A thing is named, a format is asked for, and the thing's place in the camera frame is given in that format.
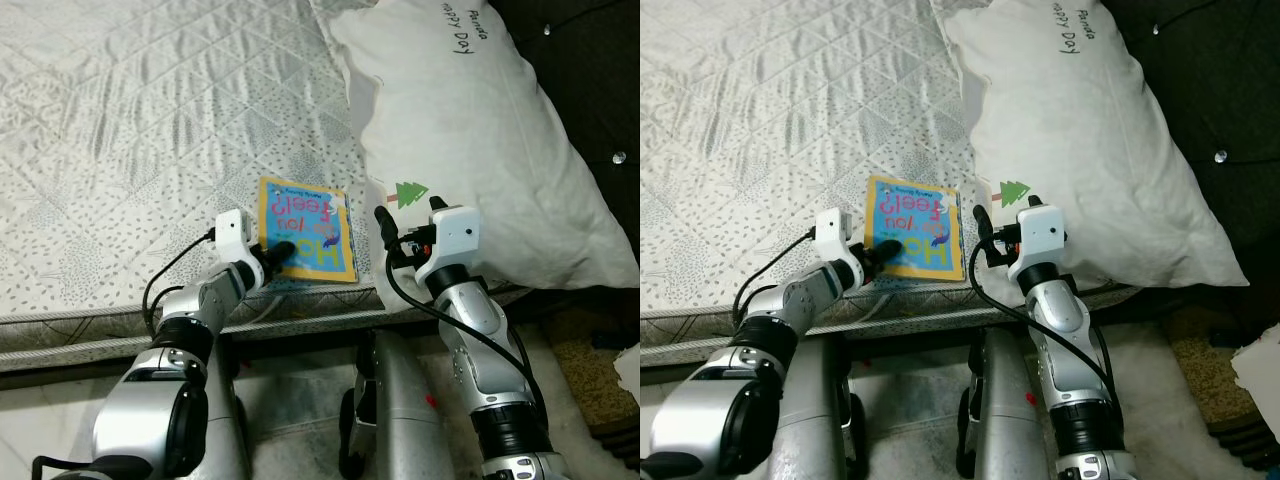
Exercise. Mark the white paper sheet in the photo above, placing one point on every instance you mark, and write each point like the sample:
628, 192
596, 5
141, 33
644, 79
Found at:
1260, 380

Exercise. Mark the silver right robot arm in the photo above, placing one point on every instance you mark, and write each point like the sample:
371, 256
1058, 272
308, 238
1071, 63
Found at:
490, 350
1075, 350

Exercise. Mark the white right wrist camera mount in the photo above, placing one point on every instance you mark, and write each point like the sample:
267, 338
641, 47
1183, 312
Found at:
1042, 240
455, 240

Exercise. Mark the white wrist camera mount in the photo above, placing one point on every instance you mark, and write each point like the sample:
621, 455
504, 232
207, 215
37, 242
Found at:
838, 238
455, 240
235, 238
1042, 240

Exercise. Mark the black tufted headboard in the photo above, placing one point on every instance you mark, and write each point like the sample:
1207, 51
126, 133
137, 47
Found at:
1200, 100
590, 100

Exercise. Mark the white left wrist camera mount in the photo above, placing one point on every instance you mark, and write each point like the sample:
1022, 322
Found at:
235, 238
838, 238

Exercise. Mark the brown speckled floor mat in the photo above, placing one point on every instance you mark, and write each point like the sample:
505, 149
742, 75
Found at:
1210, 380
590, 370

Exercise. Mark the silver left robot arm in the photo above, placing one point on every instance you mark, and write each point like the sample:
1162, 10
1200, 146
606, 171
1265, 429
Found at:
740, 400
160, 400

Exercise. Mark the silver right robot leg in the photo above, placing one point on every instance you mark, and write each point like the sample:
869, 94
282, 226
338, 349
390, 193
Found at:
1005, 420
400, 420

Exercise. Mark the silver left robot leg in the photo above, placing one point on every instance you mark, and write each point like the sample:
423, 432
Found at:
232, 420
815, 420

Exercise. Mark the silver robot leg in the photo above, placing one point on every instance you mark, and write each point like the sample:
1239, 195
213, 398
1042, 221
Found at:
232, 420
400, 420
815, 420
1005, 420

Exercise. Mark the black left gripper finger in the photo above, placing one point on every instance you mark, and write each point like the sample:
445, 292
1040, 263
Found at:
885, 255
285, 255

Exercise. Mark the white quilted mattress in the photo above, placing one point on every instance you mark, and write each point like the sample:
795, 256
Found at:
150, 120
780, 120

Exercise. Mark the yellow blue picture book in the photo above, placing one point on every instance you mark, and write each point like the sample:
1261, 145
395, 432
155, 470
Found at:
925, 215
320, 220

